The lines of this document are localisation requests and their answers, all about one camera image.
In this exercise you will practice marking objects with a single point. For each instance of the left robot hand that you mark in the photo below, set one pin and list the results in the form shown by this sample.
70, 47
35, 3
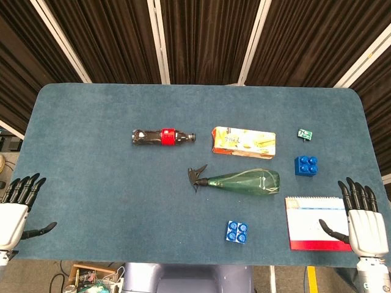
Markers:
12, 218

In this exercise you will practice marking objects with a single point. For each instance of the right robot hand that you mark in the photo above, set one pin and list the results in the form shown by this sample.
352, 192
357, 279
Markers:
366, 226

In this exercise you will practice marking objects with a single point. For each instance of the green spray bottle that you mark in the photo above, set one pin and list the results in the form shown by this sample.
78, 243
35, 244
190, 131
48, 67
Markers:
244, 182

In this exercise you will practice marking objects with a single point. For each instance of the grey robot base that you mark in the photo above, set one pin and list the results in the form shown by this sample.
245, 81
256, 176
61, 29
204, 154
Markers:
189, 278

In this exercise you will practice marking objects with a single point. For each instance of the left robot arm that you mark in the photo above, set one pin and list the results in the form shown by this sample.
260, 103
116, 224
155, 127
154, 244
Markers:
3, 258

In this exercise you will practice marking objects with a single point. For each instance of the dark cola bottle red label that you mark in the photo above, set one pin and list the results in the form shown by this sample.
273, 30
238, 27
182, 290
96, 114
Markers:
162, 137

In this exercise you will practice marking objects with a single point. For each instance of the white red spiral notepad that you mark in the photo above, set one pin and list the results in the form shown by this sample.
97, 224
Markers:
317, 224

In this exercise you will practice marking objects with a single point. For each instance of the blue building block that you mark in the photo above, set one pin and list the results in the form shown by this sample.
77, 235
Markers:
305, 166
237, 231

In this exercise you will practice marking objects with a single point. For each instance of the cardboard box of clutter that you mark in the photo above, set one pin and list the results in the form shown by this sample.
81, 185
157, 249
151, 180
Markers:
91, 279

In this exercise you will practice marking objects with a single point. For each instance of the yellow snack box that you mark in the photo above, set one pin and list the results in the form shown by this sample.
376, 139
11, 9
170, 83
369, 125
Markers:
244, 143

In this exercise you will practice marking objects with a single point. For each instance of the blue table mat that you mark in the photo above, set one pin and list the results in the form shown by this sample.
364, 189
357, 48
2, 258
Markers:
171, 189

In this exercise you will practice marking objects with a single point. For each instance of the white folding screen frame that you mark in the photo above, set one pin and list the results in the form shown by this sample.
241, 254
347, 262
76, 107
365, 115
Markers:
160, 39

